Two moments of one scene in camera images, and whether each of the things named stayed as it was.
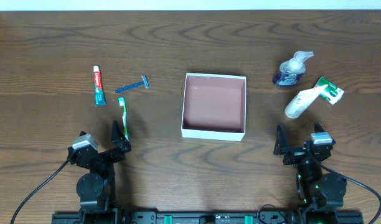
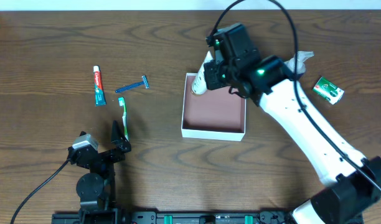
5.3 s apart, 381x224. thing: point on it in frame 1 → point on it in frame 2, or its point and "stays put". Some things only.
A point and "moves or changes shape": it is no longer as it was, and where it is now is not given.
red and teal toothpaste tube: [99, 93] stays put
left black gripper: [108, 154] stays put
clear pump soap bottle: [291, 71] stays put
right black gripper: [297, 152] → [213, 76]
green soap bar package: [331, 93] stays put
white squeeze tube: [301, 101] moves or changes shape
